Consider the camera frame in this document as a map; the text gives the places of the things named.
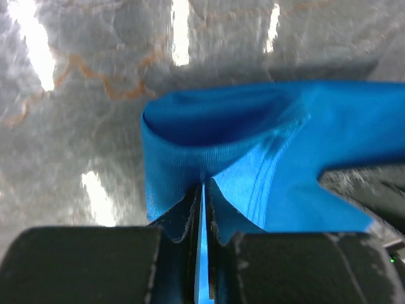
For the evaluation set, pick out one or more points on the blue cloth napkin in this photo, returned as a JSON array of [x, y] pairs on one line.
[[265, 144]]

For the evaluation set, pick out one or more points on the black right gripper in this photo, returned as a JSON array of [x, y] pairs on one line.
[[378, 191]]

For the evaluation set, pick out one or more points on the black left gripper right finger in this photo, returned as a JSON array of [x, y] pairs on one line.
[[249, 265]]

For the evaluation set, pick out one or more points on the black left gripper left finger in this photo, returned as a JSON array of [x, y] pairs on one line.
[[132, 264]]

